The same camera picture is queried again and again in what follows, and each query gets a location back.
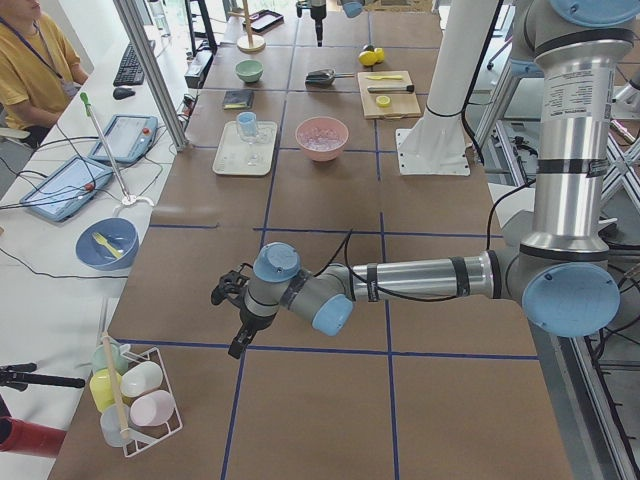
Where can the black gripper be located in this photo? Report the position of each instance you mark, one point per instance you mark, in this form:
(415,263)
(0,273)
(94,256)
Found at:
(253,321)

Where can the metal ice scoop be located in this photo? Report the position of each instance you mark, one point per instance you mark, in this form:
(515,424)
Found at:
(325,77)

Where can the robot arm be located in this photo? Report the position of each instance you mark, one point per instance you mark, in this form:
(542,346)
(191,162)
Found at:
(318,12)
(554,263)

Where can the clear ice cubes pile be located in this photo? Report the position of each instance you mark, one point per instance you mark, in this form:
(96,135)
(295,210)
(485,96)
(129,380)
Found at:
(320,139)

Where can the light blue cup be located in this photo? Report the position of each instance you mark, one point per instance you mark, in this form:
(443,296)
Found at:
(247,126)

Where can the blue bowl with utensils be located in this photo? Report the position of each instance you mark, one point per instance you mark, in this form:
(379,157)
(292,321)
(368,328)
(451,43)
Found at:
(108,245)

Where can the cream bear tray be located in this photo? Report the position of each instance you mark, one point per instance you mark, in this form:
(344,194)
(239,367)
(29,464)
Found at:
(232,152)

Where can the clear wine glass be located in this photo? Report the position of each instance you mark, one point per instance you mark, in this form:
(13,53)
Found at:
(254,155)

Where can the pink bowl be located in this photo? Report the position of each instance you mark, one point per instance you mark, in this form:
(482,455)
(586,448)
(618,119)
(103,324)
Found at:
(323,122)

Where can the teach pendant tablet far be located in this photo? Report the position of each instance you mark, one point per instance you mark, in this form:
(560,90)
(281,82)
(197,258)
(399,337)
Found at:
(130,136)

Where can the teach pendant tablet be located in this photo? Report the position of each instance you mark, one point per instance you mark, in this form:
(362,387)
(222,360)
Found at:
(130,136)
(65,191)

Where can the teach pendant tablet near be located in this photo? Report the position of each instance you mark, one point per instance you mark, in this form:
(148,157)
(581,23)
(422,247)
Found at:
(65,191)

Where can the grey folded cloth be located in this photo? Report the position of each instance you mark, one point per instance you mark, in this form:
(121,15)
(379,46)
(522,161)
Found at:
(238,99)

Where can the green bowl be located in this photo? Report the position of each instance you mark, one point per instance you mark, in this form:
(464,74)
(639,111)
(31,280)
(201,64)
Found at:
(249,71)

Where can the black computer mouse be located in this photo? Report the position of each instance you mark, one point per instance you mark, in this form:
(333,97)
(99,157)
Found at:
(121,93)

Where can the wooden cutting board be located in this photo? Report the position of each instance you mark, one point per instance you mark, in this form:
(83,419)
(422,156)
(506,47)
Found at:
(402,105)

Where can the lemon half slice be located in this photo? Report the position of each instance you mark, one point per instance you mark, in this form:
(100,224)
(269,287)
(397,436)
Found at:
(383,101)

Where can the black keyboard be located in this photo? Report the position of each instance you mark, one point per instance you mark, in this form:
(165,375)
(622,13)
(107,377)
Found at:
(130,71)

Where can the wooden stand with base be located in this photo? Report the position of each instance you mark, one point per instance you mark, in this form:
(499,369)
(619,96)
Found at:
(250,42)

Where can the yellow plastic knife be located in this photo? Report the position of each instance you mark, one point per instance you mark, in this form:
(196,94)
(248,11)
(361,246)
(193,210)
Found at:
(384,77)

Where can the steel rod muddler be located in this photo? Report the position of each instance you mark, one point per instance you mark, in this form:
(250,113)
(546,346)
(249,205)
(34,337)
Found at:
(392,89)

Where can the whole yellow lemon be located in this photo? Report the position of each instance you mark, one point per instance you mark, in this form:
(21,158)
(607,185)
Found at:
(368,58)

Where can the person in yellow shirt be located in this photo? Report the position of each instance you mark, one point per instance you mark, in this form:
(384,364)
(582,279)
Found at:
(40,70)

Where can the white wire cup rack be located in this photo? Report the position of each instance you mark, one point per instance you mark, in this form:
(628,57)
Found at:
(134,397)

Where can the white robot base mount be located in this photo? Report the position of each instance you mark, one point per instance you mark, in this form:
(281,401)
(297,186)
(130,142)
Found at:
(435,145)

